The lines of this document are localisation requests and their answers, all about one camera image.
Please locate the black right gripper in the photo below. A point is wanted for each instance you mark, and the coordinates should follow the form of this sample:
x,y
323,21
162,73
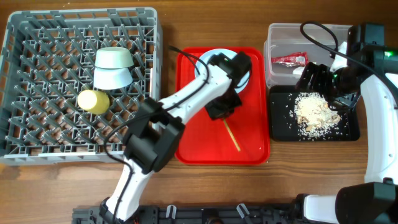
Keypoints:
x,y
321,71

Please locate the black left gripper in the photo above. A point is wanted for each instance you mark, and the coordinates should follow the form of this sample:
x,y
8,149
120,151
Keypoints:
x,y
217,114

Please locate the wooden chopstick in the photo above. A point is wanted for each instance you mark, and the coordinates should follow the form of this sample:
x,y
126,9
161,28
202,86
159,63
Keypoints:
x,y
231,135

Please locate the large light blue plate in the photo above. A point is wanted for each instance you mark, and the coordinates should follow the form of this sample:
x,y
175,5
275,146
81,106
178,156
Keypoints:
x,y
230,54

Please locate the rice food waste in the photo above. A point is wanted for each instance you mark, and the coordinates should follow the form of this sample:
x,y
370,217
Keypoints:
x,y
312,115

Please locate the white paper napkin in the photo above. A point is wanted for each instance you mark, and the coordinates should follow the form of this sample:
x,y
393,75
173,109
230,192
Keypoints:
x,y
298,71

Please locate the red snack wrapper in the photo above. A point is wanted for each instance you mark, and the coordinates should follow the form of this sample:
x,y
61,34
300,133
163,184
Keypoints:
x,y
292,60

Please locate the small light blue saucer bowl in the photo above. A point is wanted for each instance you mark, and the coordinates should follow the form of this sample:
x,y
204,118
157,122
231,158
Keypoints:
x,y
111,79

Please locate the light green rice bowl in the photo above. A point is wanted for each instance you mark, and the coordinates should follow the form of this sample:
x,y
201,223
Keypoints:
x,y
113,58

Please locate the yellow cup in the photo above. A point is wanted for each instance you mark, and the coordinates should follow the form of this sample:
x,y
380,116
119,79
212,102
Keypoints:
x,y
92,101

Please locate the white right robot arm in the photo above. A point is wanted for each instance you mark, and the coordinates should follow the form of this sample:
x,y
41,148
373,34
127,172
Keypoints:
x,y
371,73

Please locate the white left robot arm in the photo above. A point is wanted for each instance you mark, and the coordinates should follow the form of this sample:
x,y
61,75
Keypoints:
x,y
154,133

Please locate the black waste tray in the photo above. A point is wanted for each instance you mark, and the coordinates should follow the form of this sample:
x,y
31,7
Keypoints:
x,y
285,127

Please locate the clear plastic waste bin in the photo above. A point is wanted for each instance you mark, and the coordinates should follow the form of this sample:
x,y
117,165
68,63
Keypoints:
x,y
285,38

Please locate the grey dishwasher rack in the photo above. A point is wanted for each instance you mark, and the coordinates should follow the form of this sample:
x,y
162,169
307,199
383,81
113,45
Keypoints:
x,y
48,58

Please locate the red plastic tray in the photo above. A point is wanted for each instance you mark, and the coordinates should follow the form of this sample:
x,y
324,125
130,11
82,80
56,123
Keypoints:
x,y
206,142

